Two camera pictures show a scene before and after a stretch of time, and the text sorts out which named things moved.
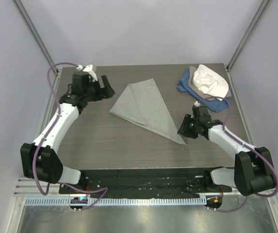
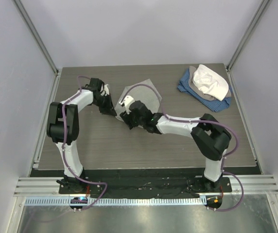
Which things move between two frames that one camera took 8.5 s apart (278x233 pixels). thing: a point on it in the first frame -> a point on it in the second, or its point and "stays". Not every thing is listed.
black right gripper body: (194, 124) -> (131, 120)
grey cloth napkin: (140, 102) stays
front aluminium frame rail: (49, 188) stays
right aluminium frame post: (261, 11) stays
